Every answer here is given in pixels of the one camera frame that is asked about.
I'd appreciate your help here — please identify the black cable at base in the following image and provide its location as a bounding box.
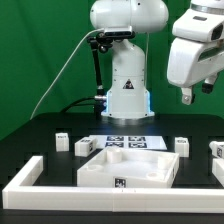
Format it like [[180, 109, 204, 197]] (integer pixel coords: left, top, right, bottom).
[[59, 96, 101, 115]]

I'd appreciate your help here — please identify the white U-shaped fence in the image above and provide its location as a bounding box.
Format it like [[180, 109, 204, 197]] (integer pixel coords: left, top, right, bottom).
[[2, 156, 224, 213]]

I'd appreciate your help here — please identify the sheet with fiducial markers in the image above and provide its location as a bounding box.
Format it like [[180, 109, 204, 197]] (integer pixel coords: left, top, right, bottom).
[[91, 135, 167, 150]]

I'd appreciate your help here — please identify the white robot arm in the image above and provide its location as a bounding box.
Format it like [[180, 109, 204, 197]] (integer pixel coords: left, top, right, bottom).
[[90, 0, 224, 124]]

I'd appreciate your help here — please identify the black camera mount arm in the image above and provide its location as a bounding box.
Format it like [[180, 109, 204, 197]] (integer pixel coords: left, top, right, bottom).
[[87, 35, 136, 119]]

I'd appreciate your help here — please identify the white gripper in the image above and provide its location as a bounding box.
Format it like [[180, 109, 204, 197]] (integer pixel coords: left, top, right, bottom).
[[167, 9, 224, 105]]

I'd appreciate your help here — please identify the white camera cable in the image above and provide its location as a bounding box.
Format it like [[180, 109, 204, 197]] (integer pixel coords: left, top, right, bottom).
[[29, 27, 106, 121]]

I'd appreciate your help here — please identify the white square table top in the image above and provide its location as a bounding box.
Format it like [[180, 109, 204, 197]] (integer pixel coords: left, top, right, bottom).
[[77, 147, 179, 188]]

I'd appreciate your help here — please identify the grey camera on mount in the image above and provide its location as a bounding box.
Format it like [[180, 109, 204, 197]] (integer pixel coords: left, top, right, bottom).
[[103, 26, 133, 39]]

